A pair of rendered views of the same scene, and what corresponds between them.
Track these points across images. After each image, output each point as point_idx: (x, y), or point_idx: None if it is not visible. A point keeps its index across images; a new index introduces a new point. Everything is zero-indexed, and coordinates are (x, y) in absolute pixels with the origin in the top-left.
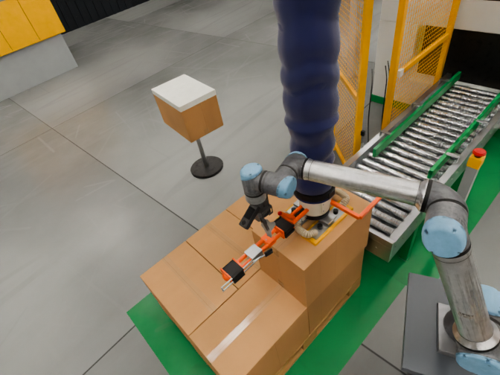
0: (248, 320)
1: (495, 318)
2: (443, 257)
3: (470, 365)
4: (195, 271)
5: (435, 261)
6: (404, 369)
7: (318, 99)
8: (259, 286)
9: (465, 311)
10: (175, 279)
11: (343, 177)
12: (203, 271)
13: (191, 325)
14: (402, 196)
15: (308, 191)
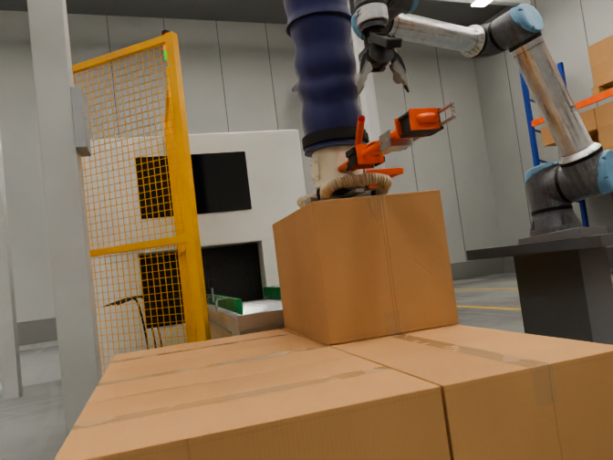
0: (448, 346)
1: None
2: (537, 36)
3: (611, 171)
4: (228, 388)
5: (533, 55)
6: (601, 239)
7: None
8: (373, 344)
9: (571, 101)
10: (202, 408)
11: (424, 17)
12: (244, 381)
13: (409, 383)
14: (468, 30)
15: (355, 117)
